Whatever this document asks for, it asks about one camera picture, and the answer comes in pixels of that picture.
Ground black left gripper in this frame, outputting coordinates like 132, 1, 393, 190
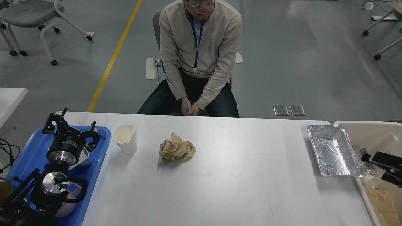
42, 107, 101, 166

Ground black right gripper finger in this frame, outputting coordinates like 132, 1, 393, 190
361, 152, 402, 171
381, 172, 402, 188

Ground stainless steel rectangular tray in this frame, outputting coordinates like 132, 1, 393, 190
69, 147, 92, 170

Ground pink HOME mug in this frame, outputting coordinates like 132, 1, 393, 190
55, 182, 82, 218

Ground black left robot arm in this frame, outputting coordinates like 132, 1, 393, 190
1, 108, 101, 226

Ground beige plastic bin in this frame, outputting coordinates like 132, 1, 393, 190
333, 121, 402, 226

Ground white paper cup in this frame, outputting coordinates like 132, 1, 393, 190
111, 124, 137, 154

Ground blue plastic tray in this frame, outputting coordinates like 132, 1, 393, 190
6, 126, 111, 226

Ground aluminium foil tray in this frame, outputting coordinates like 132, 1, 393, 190
306, 124, 376, 178

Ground white side table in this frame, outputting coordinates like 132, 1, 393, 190
0, 87, 28, 127

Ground dark blue HOME mug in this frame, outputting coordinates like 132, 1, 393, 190
0, 181, 14, 205

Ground right metal floor plate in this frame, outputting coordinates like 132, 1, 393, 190
290, 105, 306, 116

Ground metal floor plate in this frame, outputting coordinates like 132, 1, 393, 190
290, 105, 306, 116
273, 105, 289, 116

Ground crumpled brown paper ball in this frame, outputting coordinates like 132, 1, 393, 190
159, 132, 196, 164

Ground left metal floor plate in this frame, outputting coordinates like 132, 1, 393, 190
273, 105, 289, 116

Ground grey wheeled chair left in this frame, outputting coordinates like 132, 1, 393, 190
0, 0, 95, 66

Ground seated man in beige sweater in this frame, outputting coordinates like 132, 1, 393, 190
138, 0, 242, 118

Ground white wheeled chair right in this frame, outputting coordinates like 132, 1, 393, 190
362, 0, 402, 61

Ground white power adapter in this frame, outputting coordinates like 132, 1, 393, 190
364, 1, 374, 11

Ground black cables at left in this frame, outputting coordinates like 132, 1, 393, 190
0, 139, 21, 175

